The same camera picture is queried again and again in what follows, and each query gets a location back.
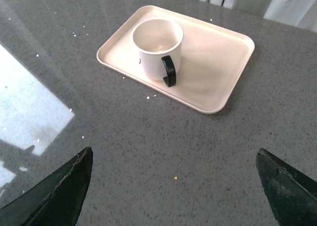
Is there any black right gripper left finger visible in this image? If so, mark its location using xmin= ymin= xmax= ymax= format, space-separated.
xmin=0 ymin=147 xmax=93 ymax=226

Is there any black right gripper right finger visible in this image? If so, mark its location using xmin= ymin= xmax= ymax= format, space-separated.
xmin=256 ymin=148 xmax=317 ymax=226

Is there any white smiley mug black handle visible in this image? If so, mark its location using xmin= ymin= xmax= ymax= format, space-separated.
xmin=131 ymin=18 xmax=184 ymax=87

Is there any cream rectangular plastic tray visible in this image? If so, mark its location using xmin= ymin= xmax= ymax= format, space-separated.
xmin=97 ymin=5 xmax=255 ymax=114

